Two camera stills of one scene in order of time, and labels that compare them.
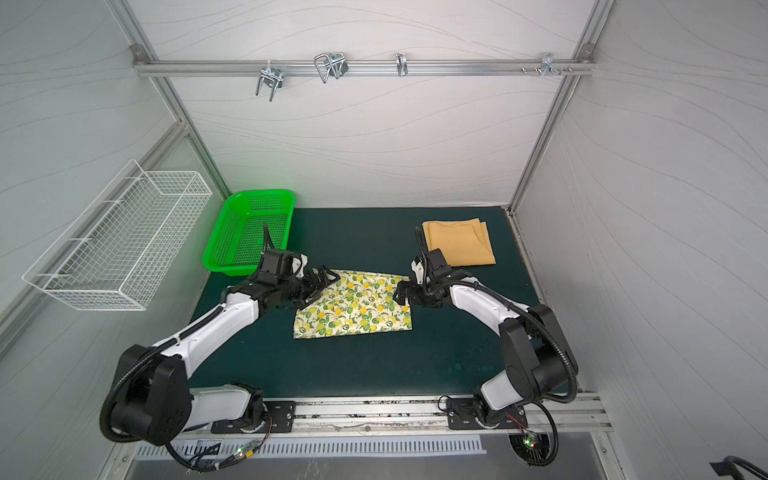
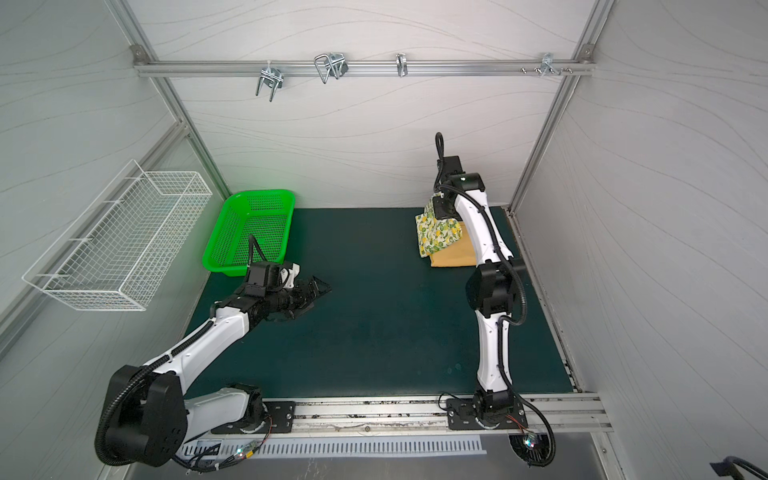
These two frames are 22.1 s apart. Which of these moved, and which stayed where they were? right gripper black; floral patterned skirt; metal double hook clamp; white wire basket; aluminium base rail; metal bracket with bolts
Moved: floral patterned skirt; right gripper black
Stayed: metal bracket with bolts; aluminium base rail; metal double hook clamp; white wire basket
